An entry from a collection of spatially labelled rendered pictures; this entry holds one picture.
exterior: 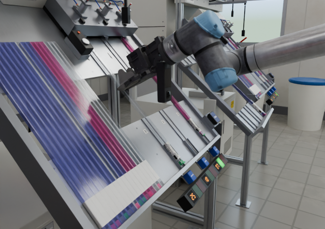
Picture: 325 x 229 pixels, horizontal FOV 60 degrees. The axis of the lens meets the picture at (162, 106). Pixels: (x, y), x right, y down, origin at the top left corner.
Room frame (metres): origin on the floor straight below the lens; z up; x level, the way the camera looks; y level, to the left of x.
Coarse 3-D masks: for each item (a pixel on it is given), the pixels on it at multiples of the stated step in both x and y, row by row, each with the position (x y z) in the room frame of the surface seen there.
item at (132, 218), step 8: (216, 136) 1.02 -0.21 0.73; (208, 144) 0.92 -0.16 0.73; (200, 152) 0.85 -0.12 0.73; (192, 160) 0.79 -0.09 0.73; (184, 168) 0.74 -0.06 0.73; (176, 176) 0.69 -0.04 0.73; (168, 184) 0.65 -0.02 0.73; (160, 192) 0.61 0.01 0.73; (152, 200) 0.58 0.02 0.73; (144, 208) 0.55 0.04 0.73; (136, 216) 0.52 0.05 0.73; (128, 224) 0.49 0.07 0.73
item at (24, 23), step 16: (0, 16) 0.78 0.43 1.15; (16, 16) 0.83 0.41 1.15; (32, 16) 0.87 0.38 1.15; (48, 16) 0.93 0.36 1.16; (0, 32) 0.73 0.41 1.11; (16, 32) 0.77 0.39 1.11; (32, 32) 0.82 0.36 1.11; (48, 32) 0.86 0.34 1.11; (64, 32) 0.92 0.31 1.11; (64, 48) 0.85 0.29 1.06; (96, 48) 0.97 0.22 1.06; (112, 48) 1.04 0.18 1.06; (128, 48) 1.11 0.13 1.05; (80, 64) 0.84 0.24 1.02; (96, 64) 0.90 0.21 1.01; (112, 64) 0.95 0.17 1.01; (128, 64) 1.02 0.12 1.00
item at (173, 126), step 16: (160, 112) 0.92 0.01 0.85; (176, 112) 0.98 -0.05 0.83; (192, 112) 1.06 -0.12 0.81; (128, 128) 0.75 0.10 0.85; (144, 128) 0.80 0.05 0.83; (160, 128) 0.85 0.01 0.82; (176, 128) 0.91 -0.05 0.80; (192, 128) 0.97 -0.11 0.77; (144, 144) 0.74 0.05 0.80; (160, 144) 0.79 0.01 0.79; (176, 144) 0.84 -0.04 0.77; (192, 144) 0.88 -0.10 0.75; (160, 160) 0.73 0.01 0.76; (176, 160) 0.76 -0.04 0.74; (160, 176) 0.69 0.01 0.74; (96, 224) 0.48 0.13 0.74
